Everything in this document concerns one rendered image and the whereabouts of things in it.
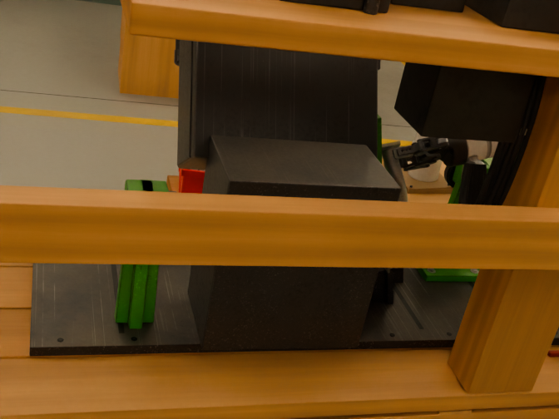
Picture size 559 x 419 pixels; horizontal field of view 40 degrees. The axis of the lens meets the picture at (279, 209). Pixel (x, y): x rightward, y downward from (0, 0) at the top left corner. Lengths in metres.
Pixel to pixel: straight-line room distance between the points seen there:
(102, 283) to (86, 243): 0.49
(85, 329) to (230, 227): 0.45
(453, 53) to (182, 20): 0.36
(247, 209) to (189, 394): 0.40
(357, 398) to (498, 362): 0.27
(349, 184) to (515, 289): 0.34
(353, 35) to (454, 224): 0.35
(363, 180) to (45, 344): 0.60
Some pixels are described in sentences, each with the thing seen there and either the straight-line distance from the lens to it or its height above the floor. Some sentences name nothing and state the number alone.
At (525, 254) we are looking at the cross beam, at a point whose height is 1.21.
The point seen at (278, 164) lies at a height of 1.24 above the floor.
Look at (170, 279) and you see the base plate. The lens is 1.58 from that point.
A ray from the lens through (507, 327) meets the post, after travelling 1.44.
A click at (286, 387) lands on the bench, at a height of 0.88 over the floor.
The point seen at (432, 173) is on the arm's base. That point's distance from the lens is 2.33.
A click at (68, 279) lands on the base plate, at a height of 0.90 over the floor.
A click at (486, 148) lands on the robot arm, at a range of 1.62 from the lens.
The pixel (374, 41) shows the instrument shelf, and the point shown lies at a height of 1.52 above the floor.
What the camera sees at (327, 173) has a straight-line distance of 1.31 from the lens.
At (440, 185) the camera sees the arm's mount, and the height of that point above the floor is 0.87.
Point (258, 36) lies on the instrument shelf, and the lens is 0.98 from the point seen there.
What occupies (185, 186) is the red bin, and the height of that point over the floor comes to 0.87.
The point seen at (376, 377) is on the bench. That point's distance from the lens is 1.47.
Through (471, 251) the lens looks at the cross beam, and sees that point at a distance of 1.23.
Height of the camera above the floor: 1.77
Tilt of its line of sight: 27 degrees down
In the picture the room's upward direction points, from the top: 11 degrees clockwise
